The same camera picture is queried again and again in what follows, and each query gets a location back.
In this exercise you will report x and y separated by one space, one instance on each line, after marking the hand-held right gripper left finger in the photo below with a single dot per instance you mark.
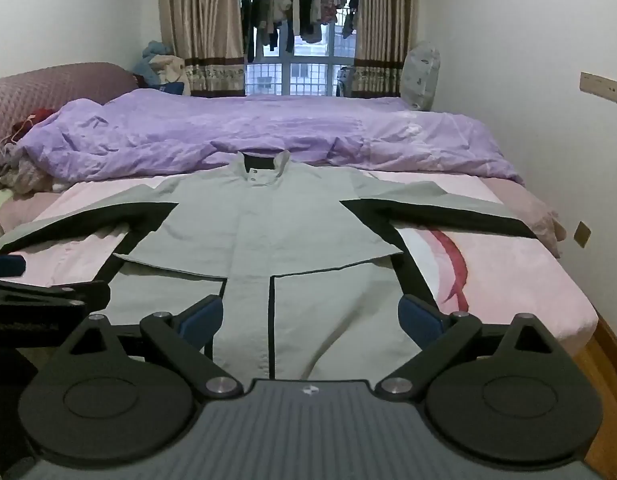
201 320

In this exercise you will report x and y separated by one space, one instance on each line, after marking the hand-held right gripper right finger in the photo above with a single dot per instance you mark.
419 322

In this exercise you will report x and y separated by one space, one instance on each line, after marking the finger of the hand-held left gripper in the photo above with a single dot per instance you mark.
6 266

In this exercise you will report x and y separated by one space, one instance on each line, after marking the grey-green jacket with black trim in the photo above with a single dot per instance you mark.
268 230

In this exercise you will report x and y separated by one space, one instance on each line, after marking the pile of mixed clothes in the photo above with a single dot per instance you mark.
13 172

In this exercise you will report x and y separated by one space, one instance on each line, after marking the pink printed blanket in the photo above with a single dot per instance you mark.
508 270

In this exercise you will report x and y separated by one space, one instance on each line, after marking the quilted mauve headboard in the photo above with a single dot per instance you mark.
43 92

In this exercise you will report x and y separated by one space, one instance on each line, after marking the purple duvet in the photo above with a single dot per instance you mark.
228 130

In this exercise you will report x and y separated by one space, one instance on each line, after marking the fan with white printed cover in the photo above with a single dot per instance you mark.
421 75

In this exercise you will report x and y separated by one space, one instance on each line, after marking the blue and cream fabric pile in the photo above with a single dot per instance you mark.
161 67

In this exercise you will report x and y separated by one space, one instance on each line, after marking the window with white grille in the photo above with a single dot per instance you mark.
293 72

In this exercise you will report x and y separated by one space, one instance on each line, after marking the row of hanging laundry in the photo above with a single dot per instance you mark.
298 15

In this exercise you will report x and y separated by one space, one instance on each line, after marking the gold wall socket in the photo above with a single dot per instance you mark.
582 234

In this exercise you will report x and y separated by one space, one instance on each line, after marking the beige wall switch plate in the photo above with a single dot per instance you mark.
599 87

